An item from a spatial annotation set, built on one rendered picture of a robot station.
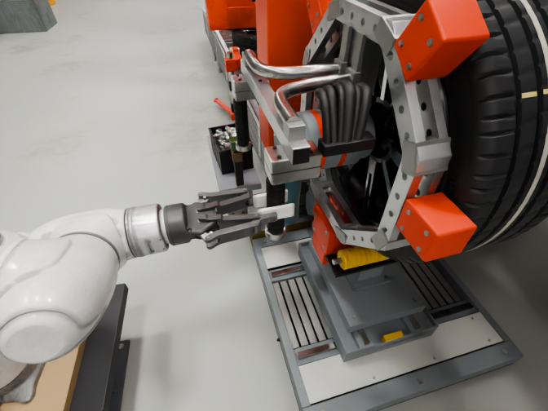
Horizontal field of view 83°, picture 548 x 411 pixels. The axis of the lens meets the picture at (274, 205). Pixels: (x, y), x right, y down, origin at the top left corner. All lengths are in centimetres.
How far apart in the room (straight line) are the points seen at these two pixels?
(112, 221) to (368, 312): 90
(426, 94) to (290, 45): 62
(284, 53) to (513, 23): 66
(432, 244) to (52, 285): 52
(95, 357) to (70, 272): 71
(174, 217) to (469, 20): 52
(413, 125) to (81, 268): 51
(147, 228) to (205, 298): 94
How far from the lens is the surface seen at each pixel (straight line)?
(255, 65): 72
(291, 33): 110
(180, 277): 156
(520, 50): 63
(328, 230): 93
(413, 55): 54
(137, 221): 56
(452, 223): 57
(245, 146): 89
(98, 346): 115
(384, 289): 126
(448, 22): 52
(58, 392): 110
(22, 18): 613
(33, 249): 48
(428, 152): 55
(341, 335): 122
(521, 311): 176
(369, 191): 90
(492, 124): 57
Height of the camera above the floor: 124
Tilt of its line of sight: 43 degrees down
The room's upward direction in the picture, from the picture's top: straight up
